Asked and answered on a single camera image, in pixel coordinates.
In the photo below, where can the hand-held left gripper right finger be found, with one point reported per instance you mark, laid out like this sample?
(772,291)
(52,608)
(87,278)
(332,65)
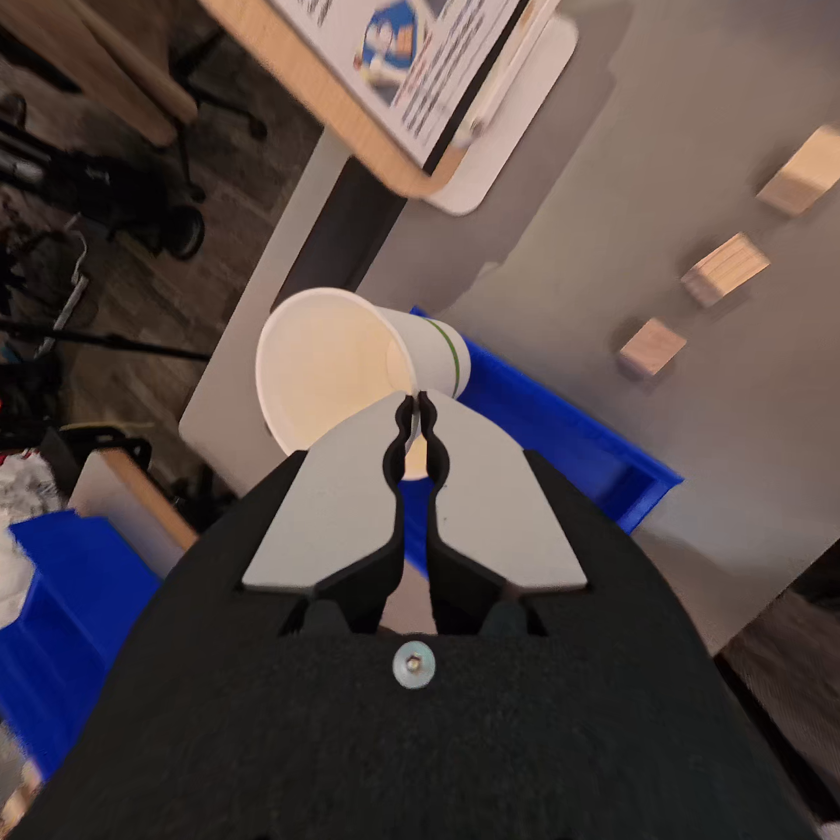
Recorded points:
(505,518)

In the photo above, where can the wood-edged side table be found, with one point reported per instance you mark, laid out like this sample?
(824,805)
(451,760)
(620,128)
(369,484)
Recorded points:
(131,499)

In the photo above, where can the blue plastic bin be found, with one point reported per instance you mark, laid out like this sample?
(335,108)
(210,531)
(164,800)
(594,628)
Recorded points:
(558,446)
(65,623)

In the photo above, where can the wooden cube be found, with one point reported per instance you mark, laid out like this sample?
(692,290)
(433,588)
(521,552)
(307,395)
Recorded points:
(725,269)
(653,348)
(804,170)

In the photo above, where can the white tablet stand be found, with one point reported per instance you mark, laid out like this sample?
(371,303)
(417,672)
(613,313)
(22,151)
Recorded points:
(394,65)

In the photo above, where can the green-striped white paper cup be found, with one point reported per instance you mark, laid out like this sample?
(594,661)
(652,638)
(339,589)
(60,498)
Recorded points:
(315,367)

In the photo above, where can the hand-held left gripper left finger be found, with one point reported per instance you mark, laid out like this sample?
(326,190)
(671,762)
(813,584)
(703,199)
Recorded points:
(328,518)

